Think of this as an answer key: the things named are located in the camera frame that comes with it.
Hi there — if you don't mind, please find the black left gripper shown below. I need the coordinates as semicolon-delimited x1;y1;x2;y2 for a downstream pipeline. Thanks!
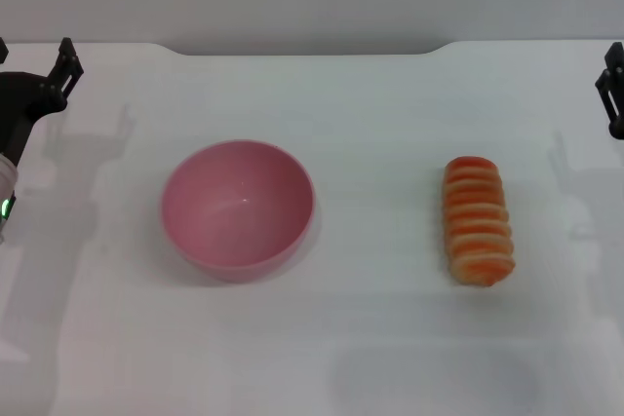
0;37;85;167

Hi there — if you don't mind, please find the pink plastic bowl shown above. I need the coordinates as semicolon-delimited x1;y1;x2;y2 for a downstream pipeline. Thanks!
160;139;317;284

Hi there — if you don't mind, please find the orange ridged bread loaf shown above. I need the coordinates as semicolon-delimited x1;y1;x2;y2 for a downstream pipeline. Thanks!
441;156;517;288

